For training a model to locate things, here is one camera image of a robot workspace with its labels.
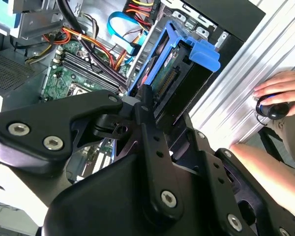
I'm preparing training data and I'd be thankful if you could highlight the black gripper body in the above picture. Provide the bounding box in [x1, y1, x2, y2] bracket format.
[41, 153, 249, 236]

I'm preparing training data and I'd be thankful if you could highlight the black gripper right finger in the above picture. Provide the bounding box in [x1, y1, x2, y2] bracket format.
[167, 113, 295, 236]

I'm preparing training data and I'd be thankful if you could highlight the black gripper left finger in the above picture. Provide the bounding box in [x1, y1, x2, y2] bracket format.
[0, 85, 185, 222]

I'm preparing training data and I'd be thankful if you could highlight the hard disk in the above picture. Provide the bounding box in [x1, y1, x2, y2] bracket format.
[127, 21, 221, 133]

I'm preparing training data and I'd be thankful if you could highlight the blue data wire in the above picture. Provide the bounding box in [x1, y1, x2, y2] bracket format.
[107, 11, 149, 57]

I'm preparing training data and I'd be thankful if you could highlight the orange power wire black plug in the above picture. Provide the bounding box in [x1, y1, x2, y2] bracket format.
[122, 0, 162, 27]

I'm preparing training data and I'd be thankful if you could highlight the person's hand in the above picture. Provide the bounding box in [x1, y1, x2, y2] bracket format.
[253, 70, 295, 117]

